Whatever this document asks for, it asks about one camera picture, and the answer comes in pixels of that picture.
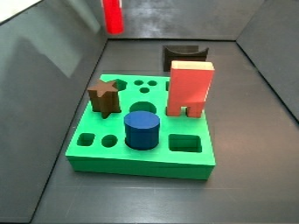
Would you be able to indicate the green shape sorter board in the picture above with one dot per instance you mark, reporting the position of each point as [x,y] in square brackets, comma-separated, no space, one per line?
[182,156]

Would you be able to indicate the blue cylinder block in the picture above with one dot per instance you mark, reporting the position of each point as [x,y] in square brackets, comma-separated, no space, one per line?
[142,130]

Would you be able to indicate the brown star block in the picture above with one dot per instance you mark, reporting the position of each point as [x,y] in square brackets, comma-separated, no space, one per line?
[104,99]

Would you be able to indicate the red arch block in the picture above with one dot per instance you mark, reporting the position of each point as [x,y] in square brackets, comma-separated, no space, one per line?
[190,83]

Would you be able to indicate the black curved holder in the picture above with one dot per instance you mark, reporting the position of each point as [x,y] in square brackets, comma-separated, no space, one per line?
[182,52]

